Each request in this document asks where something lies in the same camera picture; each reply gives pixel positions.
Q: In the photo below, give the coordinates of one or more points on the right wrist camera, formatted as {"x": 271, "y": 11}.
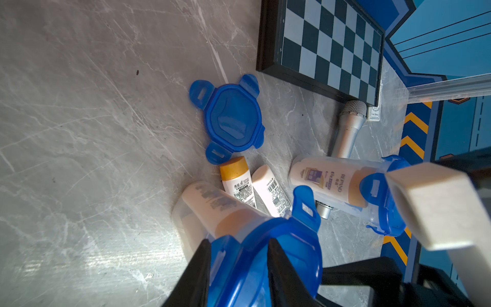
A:
{"x": 444, "y": 211}

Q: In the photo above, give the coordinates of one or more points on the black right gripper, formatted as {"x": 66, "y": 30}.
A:
{"x": 432, "y": 287}

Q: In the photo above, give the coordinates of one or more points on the black white checkerboard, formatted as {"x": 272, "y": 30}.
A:
{"x": 333, "y": 48}

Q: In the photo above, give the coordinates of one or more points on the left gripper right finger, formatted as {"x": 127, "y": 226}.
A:
{"x": 286, "y": 286}

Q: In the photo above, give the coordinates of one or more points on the clear plastic container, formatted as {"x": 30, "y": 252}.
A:
{"x": 353, "y": 186}
{"x": 206, "y": 212}

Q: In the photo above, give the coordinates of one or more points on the silver microphone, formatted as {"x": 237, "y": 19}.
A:
{"x": 351, "y": 120}

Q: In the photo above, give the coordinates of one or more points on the clear plastic container back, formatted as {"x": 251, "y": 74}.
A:
{"x": 206, "y": 212}

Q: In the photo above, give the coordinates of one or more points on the white bottle orange cap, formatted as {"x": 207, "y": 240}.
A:
{"x": 332, "y": 179}
{"x": 270, "y": 192}
{"x": 236, "y": 180}

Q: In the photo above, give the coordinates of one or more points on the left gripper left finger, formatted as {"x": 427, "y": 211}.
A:
{"x": 192, "y": 287}

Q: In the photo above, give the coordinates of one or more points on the small white card box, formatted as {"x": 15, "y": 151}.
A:
{"x": 374, "y": 114}

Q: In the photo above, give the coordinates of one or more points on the blue lid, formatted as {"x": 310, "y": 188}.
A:
{"x": 381, "y": 212}
{"x": 239, "y": 270}
{"x": 232, "y": 116}

